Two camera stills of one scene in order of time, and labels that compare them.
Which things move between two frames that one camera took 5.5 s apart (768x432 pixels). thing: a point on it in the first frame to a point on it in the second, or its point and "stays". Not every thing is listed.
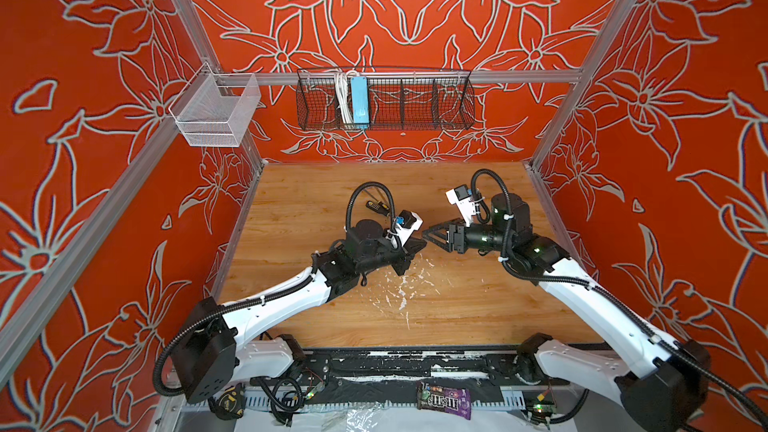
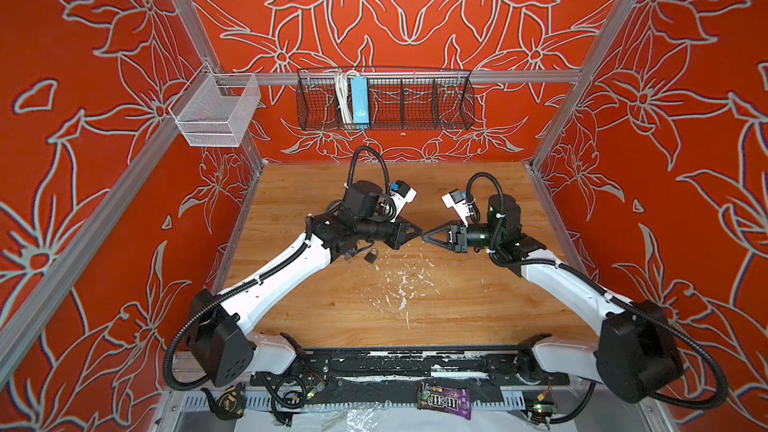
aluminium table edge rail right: [573, 256] stays
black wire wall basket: [399, 99] stays
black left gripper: [403, 249] to [390, 231]
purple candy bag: [455, 401] stays
